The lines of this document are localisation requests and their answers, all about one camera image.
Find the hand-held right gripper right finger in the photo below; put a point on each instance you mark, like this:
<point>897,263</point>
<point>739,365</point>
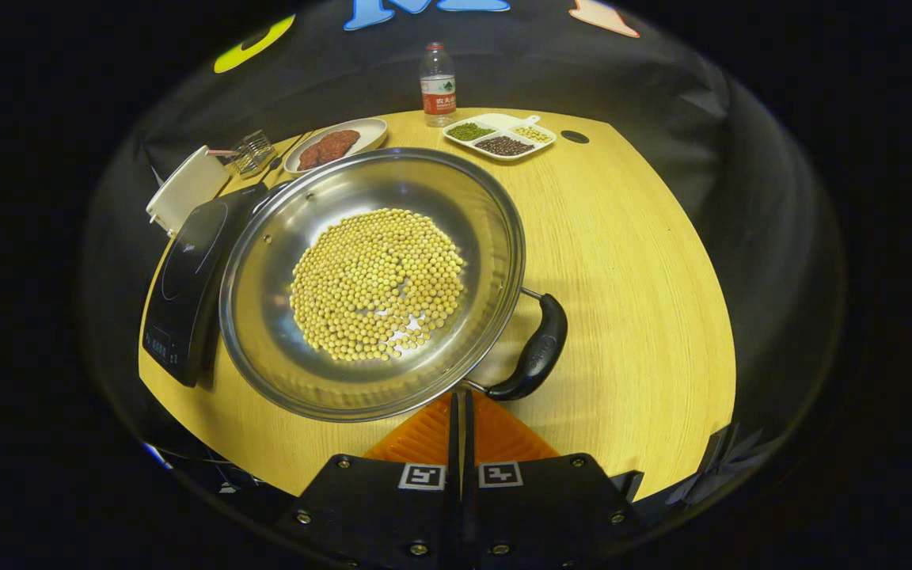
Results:
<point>543,514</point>

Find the red meat slice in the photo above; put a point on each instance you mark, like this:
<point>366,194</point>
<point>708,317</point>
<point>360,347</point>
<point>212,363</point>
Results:
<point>329,149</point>

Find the heap of dark red beans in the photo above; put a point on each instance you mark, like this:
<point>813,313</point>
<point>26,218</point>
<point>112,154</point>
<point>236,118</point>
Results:
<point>503,146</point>

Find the black induction cooktop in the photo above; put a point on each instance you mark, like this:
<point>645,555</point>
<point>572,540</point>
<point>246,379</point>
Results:
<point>187,293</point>

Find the dark chopsticks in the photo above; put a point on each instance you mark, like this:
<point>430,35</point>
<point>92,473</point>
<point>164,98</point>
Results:
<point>288,152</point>

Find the pile of yellow soybeans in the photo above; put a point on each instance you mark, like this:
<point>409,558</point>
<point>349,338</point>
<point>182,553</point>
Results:
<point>377,285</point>

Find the clear water bottle red label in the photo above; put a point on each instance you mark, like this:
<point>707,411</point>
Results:
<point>438,87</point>

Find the heap of green mung beans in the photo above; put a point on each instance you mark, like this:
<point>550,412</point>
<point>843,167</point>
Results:
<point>470,132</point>

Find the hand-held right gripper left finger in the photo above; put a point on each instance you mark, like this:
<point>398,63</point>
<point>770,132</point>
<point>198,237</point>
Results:
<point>377,514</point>

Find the white oval plate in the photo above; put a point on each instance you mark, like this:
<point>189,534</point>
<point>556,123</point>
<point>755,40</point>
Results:
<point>369,131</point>

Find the small heap of yellow beans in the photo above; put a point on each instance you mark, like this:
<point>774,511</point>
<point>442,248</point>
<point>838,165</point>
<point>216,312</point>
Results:
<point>533,134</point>

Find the white toaster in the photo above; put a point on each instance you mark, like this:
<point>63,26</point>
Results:
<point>187,190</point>

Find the white divided dish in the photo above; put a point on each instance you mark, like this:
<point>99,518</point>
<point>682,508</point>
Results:
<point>503,123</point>

